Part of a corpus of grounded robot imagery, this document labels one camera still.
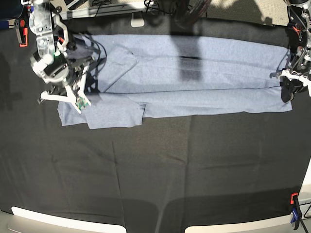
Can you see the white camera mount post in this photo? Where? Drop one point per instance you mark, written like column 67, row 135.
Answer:
column 137, row 20

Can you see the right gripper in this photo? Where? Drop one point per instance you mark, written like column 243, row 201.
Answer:
column 71, row 74

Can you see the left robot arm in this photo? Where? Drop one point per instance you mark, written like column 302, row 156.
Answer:
column 299, row 27

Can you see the orange blue clamp near right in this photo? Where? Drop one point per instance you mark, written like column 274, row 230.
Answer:
column 296, row 212

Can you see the orange clamp far left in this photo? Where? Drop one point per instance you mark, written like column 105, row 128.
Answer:
column 22, row 32

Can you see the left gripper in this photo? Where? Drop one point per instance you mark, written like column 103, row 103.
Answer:
column 290, row 88

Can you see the blue-grey t-shirt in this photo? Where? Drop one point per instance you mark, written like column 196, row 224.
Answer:
column 175, row 76

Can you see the black table cloth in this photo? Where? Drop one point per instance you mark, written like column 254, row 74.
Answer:
column 160, row 177

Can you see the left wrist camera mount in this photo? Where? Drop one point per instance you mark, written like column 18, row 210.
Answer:
column 303, row 78

